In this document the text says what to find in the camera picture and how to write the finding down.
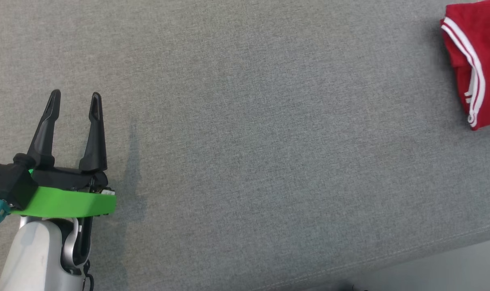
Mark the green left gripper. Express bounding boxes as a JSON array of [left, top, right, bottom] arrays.
[[10, 89, 117, 219]]

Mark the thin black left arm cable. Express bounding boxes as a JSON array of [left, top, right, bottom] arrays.
[[81, 259, 95, 291]]

